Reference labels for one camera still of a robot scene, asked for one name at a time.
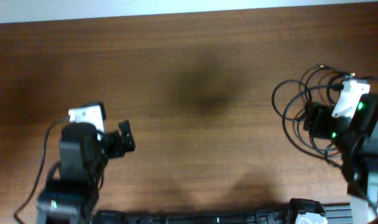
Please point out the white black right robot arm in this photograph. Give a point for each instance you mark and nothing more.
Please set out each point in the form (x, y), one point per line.
(356, 139)

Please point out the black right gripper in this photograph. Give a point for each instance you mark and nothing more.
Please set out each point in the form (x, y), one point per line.
(317, 117)

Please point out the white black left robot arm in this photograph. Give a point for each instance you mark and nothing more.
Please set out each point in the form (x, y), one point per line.
(73, 183)

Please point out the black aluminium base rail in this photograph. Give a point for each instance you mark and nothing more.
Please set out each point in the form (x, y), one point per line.
(298, 210)

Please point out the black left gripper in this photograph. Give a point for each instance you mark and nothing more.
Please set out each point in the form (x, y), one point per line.
(118, 140)

